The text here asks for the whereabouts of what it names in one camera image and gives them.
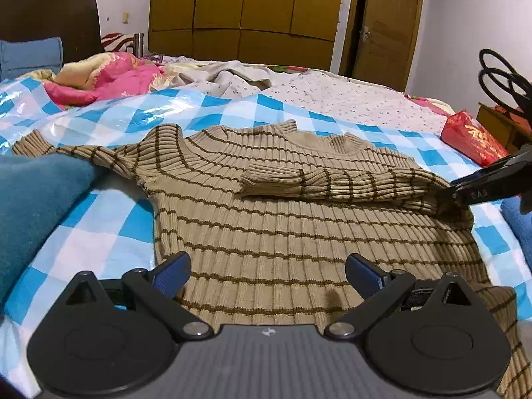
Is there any red plastic bag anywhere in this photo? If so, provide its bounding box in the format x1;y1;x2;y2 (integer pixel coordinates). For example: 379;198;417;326
440;110;509;168

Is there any black cable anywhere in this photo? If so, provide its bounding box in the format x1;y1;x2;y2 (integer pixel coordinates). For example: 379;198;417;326
477;48;532;124

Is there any pink floral blanket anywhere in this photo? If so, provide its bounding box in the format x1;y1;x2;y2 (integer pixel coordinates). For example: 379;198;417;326
42;52;163;106

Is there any red white striped cloth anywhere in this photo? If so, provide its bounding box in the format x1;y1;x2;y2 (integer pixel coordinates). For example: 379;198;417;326
101;33;144;58

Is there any dark wooden headboard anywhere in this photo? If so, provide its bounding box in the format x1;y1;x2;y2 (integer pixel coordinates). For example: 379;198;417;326
0;0;104;63

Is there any beige crumpled cloth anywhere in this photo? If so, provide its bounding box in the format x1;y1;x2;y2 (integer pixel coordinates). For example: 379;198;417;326
149;61;282;99

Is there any tan striped knit sweater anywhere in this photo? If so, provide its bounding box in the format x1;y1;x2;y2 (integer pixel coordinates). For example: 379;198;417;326
11;119;532;399

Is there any brown wooden door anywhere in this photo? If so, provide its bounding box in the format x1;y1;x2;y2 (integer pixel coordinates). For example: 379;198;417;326
339;0;423;91

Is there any white floral bedsheet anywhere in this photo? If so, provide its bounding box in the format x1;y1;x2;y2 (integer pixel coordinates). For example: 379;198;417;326
157;55;455;136

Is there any teal folded garment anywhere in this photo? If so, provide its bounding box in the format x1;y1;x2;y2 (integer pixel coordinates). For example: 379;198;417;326
1;154;105;303

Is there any blue knit garment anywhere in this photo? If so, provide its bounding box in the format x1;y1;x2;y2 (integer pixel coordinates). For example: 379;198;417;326
500;197;532;268

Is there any blue pillow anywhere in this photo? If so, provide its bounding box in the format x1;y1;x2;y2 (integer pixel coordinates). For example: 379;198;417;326
1;37;63;81

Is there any blue white checkered sheet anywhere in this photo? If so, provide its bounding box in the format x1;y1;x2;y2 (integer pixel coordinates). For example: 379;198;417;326
1;79;531;397

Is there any wooden side cabinet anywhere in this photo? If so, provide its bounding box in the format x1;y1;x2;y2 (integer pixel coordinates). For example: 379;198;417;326
476;104;531;153

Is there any brown wooden wardrobe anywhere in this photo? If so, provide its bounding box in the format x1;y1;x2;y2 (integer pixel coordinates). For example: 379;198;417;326
148;0;341;69

